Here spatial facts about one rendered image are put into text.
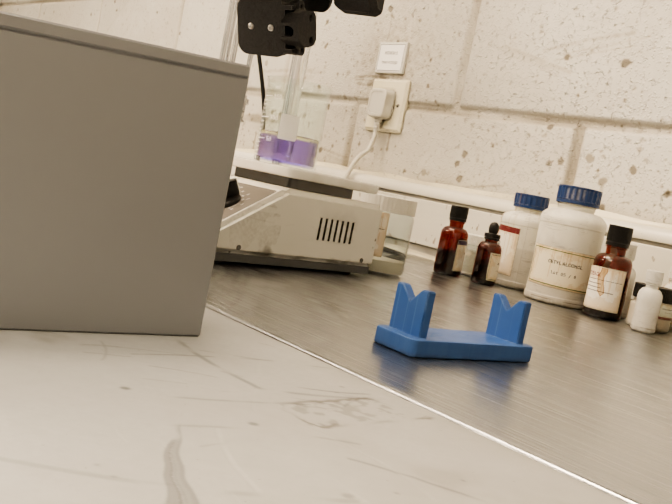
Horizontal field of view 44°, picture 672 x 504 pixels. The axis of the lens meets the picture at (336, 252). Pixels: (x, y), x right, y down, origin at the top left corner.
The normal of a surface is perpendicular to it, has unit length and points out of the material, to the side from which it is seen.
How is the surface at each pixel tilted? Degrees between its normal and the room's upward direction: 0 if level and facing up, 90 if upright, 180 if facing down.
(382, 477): 0
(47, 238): 90
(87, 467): 0
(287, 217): 90
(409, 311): 90
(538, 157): 90
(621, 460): 0
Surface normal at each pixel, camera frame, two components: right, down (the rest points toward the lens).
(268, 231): 0.70, 0.20
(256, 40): -0.47, 0.35
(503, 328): -0.79, -0.11
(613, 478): 0.20, -0.98
